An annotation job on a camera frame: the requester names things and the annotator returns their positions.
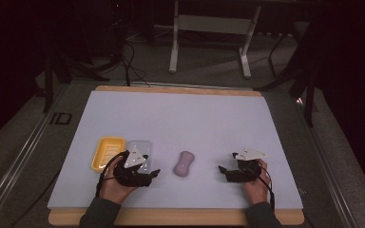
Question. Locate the aluminium frame rail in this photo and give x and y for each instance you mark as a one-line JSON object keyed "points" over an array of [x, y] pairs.
{"points": [[15, 171], [326, 164]]}

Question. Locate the white table mat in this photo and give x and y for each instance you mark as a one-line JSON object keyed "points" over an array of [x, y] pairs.
{"points": [[183, 120]]}

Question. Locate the black tripod stand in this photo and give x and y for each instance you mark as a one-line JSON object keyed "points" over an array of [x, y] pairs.
{"points": [[307, 85]]}

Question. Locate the white metal stand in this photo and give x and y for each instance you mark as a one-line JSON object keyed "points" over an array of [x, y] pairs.
{"points": [[214, 23]]}

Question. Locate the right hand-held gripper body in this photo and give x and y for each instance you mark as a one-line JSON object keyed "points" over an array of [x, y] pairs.
{"points": [[245, 172]]}

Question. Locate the yellow soap dish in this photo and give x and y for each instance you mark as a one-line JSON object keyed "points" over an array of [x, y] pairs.
{"points": [[107, 153]]}

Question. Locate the wooden table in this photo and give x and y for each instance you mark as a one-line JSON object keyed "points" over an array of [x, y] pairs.
{"points": [[171, 217]]}

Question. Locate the person's right hand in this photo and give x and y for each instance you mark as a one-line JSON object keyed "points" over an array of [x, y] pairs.
{"points": [[257, 190]]}

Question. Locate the person's left hand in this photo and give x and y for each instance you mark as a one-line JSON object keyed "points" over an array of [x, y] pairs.
{"points": [[114, 188]]}

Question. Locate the purple soap bar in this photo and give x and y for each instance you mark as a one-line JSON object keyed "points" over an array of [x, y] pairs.
{"points": [[183, 164]]}

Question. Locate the clear plastic soap dish lid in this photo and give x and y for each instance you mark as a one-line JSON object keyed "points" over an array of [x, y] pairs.
{"points": [[141, 146]]}

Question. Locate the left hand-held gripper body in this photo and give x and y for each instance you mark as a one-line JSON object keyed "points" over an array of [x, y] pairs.
{"points": [[130, 177]]}

